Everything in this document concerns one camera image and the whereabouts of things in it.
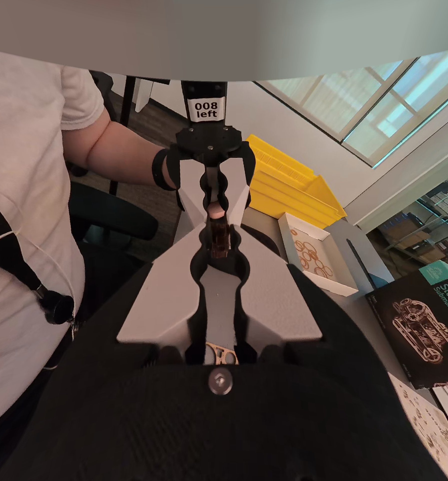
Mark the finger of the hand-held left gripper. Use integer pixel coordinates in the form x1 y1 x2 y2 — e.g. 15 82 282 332
178 159 214 226
218 157 251 227

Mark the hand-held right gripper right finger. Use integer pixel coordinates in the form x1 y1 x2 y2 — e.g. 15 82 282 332
228 225 323 354

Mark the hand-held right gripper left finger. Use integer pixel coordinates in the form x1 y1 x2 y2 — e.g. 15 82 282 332
116 222 209 352

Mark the dark wooden gear assembly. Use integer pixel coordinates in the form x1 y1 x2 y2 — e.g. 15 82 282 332
208 221 231 261

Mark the person's left forearm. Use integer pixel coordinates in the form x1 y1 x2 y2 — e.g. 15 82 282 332
62 108 172 185

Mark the black model kit box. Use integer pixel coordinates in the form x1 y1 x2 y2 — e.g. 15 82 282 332
365 261 448 390

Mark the yellow plastic bin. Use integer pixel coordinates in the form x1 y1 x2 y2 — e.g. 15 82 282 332
245 134 348 229

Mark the pile of tan rings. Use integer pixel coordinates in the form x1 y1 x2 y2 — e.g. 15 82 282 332
289 229 335 279

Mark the white cardboard tray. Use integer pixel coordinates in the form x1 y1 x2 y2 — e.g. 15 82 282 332
277 212 360 297

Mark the laser-cut wooden sheet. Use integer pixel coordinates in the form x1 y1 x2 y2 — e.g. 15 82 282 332
204 341 240 366

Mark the black office chair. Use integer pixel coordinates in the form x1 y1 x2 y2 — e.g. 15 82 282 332
69 183 159 243

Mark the grey board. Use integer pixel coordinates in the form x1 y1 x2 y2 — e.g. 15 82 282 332
323 217 395 297

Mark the black table leg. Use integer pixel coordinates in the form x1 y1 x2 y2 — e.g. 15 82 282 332
109 75 136 196

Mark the black stick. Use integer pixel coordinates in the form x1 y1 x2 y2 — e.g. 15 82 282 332
346 238 378 291

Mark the metal storage rack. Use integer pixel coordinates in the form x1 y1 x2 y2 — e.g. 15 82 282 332
367 178 448 273

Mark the person in white t-shirt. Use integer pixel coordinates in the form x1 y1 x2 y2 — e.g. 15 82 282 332
0 48 105 431

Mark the window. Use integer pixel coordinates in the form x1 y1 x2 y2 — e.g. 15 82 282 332
254 47 448 170

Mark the printed instruction sheet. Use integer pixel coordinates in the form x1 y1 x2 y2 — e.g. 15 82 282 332
388 372 448 481

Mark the black shoulder strap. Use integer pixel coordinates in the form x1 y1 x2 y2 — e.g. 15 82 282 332
0 184 50 301

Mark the white cable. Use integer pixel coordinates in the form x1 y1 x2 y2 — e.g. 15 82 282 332
0 177 78 371

